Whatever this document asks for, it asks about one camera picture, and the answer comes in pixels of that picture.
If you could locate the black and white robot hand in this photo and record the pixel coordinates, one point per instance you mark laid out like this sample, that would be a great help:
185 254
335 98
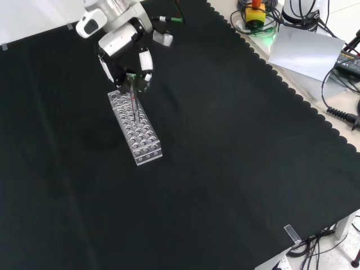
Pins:
121 53

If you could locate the clear glass test tube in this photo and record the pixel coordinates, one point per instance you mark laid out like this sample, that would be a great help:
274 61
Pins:
133 97

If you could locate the clear plastic test tube rack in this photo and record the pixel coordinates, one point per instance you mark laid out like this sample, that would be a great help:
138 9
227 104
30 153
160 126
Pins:
134 126

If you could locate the grey tape piece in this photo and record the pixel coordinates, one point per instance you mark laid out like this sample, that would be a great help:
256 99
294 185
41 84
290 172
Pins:
69 26
4 47

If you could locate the black bench cloth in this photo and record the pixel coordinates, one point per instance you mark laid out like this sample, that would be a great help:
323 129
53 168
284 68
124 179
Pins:
157 157

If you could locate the yellow emergency stop button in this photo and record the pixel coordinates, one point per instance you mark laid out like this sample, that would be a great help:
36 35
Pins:
255 15

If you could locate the pale grey board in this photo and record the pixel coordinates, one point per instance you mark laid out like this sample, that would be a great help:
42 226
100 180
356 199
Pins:
305 53

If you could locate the black power adapter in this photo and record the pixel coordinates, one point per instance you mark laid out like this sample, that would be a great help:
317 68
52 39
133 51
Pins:
348 63

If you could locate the black tripod leg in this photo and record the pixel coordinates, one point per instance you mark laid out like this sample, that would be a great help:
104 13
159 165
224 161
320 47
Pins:
353 45

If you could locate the clear tape strip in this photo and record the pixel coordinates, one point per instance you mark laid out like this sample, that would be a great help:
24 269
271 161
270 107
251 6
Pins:
292 233

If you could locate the white power strip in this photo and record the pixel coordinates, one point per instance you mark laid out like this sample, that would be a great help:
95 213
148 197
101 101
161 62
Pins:
282 263

